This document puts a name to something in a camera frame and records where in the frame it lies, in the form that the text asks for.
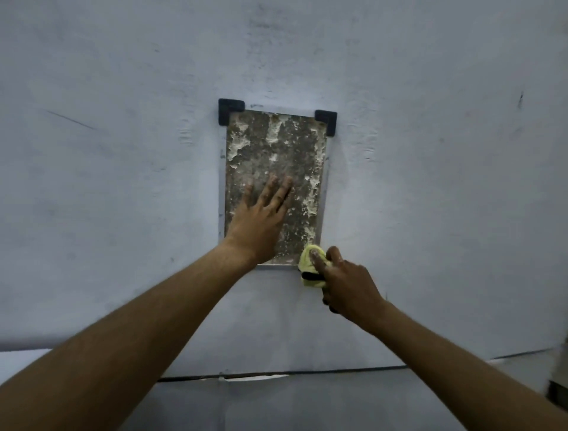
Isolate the stained wall mirror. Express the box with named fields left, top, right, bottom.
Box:
left=218, top=104, right=333, bottom=270

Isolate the person's right hand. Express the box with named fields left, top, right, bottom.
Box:
left=309, top=246, right=389, bottom=334

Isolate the black corner bracket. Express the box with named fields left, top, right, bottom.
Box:
left=314, top=109, right=338, bottom=137
left=218, top=98, right=246, bottom=127

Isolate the yellow cleaning cloth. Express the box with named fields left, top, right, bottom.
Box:
left=298, top=243, right=331, bottom=288

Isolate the black cable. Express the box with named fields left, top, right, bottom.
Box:
left=157, top=348, right=552, bottom=383

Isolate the person's left hand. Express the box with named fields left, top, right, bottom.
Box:
left=224, top=174, right=294, bottom=266

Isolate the person's right forearm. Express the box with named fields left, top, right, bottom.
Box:
left=369, top=301, right=568, bottom=431

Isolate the person's left forearm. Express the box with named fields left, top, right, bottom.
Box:
left=0, top=238, right=260, bottom=431

